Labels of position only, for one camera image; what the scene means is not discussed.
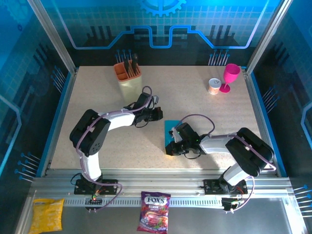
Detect left table side rail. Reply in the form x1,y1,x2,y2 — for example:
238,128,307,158
40,69,78,177

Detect aluminium frame post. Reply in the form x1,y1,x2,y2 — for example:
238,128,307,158
245,0,293,75
26,0,79,75

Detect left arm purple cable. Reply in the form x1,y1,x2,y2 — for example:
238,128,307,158
76,85,156,213

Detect cream knife block orange top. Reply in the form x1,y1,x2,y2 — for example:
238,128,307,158
114,62,144,102

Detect left aluminium frame post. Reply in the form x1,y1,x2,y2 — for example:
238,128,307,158
26,0,79,75

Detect yellow snack bag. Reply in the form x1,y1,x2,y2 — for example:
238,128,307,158
28,198,65,234

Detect left small circuit board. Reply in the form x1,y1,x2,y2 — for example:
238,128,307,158
84,194,104,205

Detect pink plastic goblet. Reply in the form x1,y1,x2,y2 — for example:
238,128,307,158
218,63,241,94

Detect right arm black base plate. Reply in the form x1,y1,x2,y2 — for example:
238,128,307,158
203,179,249,195

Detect aluminium front frame rail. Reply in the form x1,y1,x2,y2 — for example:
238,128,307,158
30,168,293,198

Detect white slotted cable duct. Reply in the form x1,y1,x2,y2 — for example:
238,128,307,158
63,197,225,208

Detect right small circuit board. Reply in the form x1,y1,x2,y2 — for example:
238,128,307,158
221,197,244,212

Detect blue cloth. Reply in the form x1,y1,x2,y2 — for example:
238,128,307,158
164,119,180,156

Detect small circuit board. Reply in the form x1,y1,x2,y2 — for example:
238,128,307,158
84,194,104,205
221,197,244,212

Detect right table side rail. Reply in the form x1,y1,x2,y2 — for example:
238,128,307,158
243,68,287,177

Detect table side rail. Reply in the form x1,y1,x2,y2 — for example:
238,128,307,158
243,68,287,177
40,69,78,177

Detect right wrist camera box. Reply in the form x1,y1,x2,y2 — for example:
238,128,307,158
170,126,182,143

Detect purple candy bag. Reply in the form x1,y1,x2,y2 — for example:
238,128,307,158
136,191,172,232

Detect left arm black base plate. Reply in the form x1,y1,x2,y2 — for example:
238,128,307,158
74,179,118,195

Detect thick black knife handle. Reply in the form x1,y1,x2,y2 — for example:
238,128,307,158
132,54,140,74

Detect orange drink can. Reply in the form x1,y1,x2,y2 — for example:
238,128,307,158
208,78,222,96

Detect right aluminium frame post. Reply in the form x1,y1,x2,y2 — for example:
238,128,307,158
245,0,293,75

